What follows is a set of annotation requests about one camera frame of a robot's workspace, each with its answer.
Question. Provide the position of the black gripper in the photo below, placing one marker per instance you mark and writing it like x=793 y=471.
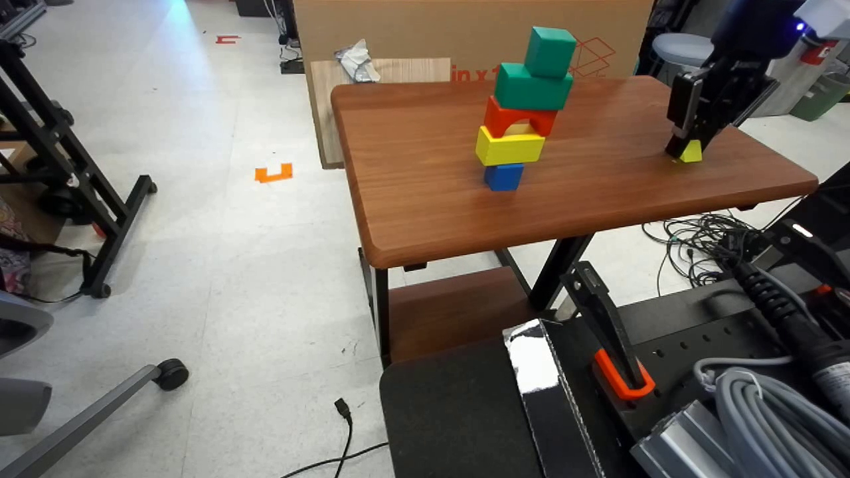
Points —
x=734 y=95

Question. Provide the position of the yellow triangle block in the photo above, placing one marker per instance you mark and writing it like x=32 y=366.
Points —
x=692 y=156

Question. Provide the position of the dark robot arm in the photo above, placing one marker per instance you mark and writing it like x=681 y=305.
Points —
x=759 y=27

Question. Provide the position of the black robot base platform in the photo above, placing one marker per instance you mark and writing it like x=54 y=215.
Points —
x=459 y=416

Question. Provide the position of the grey chair seat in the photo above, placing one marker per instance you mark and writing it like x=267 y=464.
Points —
x=681 y=49

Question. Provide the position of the green bin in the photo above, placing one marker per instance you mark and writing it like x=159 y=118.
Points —
x=819 y=96

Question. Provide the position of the green cube block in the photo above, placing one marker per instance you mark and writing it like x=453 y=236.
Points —
x=550 y=53

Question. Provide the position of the green rectangular block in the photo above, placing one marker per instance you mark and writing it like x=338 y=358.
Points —
x=531 y=88

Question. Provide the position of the yellow rectangular block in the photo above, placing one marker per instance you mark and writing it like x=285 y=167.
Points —
x=508 y=151

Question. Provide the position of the red arch block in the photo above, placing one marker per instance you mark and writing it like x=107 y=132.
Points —
x=497 y=122

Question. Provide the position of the blue block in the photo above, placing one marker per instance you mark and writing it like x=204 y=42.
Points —
x=502 y=180

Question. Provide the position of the black clamp with orange grip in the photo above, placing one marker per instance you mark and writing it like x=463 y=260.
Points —
x=612 y=335

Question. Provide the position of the large cardboard box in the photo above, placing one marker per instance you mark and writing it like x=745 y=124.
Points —
x=459 y=30

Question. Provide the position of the brown wooden lower shelf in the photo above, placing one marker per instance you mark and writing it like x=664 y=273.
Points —
x=453 y=310

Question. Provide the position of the chrome metal strip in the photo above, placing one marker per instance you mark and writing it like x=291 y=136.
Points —
x=540 y=388

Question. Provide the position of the white crumpled paper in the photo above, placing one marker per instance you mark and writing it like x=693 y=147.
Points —
x=360 y=60

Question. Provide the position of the black metal stand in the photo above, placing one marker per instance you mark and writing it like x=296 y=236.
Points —
x=70 y=168

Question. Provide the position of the black office chair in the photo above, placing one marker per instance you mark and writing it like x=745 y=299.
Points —
x=87 y=416

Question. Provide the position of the silver metal bracket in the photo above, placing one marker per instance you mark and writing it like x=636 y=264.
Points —
x=681 y=442

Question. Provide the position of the black table leg frame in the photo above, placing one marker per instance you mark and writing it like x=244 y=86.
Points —
x=380 y=310

